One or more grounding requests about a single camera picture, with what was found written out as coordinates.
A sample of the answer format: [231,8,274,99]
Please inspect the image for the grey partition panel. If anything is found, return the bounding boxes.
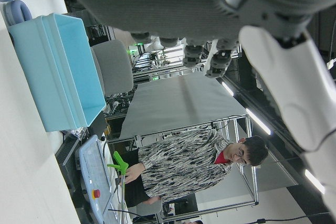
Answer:
[119,73,247,140]

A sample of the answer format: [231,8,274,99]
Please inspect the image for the light blue plastic bin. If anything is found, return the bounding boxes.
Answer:
[7,13,107,133]

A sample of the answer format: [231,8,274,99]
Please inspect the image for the person in patterned shirt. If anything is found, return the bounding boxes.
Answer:
[123,128,269,208]

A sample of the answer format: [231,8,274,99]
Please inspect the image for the crinkled foil packet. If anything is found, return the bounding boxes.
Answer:
[70,126,88,141]

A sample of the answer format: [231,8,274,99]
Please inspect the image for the green plastic clamp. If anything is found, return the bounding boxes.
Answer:
[107,151,130,204]

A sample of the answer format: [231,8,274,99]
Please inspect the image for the teach pendant with red button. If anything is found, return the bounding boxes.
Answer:
[78,134,119,224]

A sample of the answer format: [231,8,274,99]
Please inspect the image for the black ribbed device box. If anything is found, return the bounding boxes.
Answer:
[55,136,81,190]

